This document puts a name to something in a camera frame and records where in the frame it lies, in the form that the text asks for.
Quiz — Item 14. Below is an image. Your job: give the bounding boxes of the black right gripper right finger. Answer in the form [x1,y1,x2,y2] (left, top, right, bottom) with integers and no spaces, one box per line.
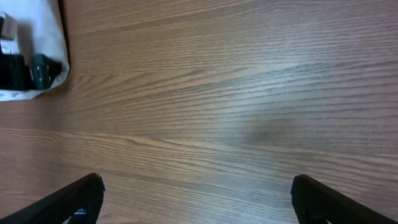
[290,174,397,224]

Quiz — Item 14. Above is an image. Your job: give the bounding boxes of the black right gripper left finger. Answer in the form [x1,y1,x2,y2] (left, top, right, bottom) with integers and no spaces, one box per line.
[1,173,105,224]

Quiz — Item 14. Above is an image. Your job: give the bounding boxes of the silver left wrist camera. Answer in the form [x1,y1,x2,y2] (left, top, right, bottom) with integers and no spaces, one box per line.
[0,12,17,40]

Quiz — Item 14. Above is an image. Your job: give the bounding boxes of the beige shorts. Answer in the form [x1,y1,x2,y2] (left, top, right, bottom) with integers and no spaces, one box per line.
[1,0,70,101]

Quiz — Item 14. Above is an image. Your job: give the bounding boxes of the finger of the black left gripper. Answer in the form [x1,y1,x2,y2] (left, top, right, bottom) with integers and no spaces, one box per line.
[31,54,62,90]

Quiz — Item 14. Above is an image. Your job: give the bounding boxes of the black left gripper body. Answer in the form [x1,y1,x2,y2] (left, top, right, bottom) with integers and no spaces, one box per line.
[0,54,33,91]

